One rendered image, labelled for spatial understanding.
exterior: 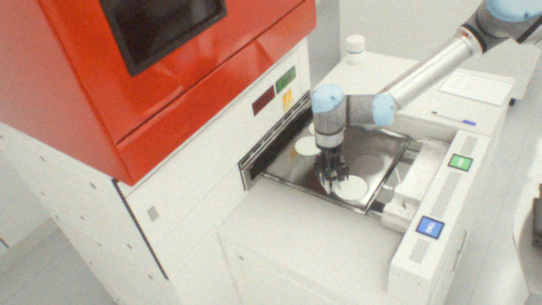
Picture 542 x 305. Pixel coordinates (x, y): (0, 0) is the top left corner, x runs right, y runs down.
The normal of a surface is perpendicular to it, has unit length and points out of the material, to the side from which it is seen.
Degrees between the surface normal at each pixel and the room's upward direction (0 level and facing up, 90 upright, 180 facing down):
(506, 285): 0
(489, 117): 0
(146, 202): 90
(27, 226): 90
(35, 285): 0
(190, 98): 90
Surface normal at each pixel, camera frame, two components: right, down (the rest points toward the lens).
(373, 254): -0.13, -0.75
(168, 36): 0.82, 0.29
